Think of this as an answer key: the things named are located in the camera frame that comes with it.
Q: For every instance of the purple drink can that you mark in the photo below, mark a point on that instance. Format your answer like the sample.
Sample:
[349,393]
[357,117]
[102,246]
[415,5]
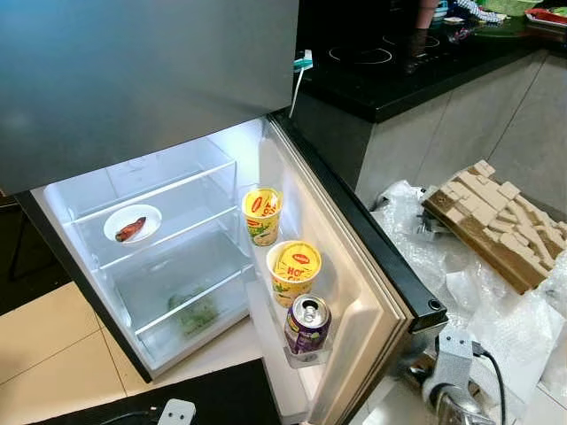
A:
[307,328]

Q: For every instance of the dark grey two-door fridge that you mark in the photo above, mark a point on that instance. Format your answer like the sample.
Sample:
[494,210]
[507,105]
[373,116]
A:
[133,80]

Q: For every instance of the red tray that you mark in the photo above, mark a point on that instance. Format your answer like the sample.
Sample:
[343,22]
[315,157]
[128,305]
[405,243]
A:
[549,16]

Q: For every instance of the clear plastic wrap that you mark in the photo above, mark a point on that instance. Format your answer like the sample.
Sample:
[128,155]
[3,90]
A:
[478,310]

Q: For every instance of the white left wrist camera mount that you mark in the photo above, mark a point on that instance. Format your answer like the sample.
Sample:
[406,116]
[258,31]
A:
[177,413]

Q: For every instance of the white charger plug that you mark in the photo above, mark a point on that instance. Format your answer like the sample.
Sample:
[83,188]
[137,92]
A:
[305,62]

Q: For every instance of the person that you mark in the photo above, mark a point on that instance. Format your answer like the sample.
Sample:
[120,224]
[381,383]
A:
[426,11]

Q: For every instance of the grey kitchen cabinet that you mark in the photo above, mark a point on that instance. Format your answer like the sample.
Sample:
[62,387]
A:
[496,124]

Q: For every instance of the green basket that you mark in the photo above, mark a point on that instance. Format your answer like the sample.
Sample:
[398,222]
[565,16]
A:
[514,7]

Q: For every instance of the reddish brown sweet potato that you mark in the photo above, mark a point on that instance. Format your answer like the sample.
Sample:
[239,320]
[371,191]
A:
[131,228]

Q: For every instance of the fridge door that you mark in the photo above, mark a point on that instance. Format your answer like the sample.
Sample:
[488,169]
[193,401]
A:
[372,292]

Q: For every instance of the small white bowl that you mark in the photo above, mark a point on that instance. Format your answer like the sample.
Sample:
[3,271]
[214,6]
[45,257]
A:
[152,217]

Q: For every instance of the yellow Maggi noodle cup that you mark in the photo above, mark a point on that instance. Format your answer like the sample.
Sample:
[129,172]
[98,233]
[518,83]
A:
[294,270]
[262,217]

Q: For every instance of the green leafy vegetables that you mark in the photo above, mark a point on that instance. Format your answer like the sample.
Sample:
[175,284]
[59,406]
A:
[195,314]

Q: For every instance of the black foam floor mat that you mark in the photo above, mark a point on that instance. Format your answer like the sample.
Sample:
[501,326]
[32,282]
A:
[195,398]

